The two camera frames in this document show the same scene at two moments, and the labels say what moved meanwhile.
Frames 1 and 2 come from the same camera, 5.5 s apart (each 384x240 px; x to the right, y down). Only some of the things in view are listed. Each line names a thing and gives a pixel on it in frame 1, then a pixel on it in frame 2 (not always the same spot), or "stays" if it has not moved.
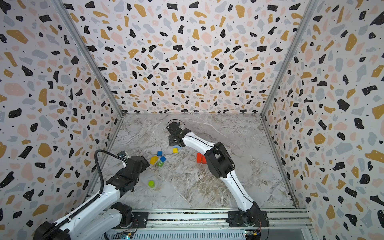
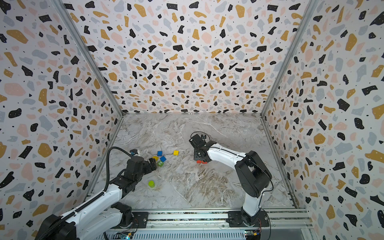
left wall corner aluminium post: x=85 y=52 stays
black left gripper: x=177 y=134 to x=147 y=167
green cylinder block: x=151 y=184 stays
